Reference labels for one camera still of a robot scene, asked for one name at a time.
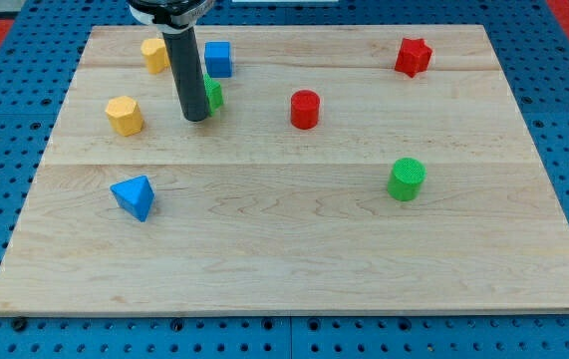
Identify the yellow hexagon block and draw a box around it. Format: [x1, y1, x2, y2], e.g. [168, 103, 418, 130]
[105, 96, 143, 137]

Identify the green star block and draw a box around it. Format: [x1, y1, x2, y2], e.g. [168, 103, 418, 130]
[203, 74, 224, 116]

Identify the green cylinder block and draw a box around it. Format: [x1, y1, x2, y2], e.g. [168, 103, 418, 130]
[387, 158, 427, 201]

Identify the red star block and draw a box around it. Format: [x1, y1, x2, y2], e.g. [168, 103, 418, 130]
[394, 38, 432, 78]

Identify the blue triangle block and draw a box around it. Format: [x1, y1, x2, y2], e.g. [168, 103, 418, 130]
[110, 176, 155, 222]

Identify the blue cube block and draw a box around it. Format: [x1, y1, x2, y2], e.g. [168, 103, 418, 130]
[204, 41, 233, 78]

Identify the yellow pentagon block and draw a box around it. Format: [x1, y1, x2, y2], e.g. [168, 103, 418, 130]
[141, 38, 169, 75]

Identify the red cylinder block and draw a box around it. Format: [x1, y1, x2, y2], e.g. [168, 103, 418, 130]
[290, 90, 321, 130]

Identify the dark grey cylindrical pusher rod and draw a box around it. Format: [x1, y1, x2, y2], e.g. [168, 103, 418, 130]
[163, 27, 210, 122]

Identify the light wooden board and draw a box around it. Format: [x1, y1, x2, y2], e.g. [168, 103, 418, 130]
[0, 25, 569, 317]

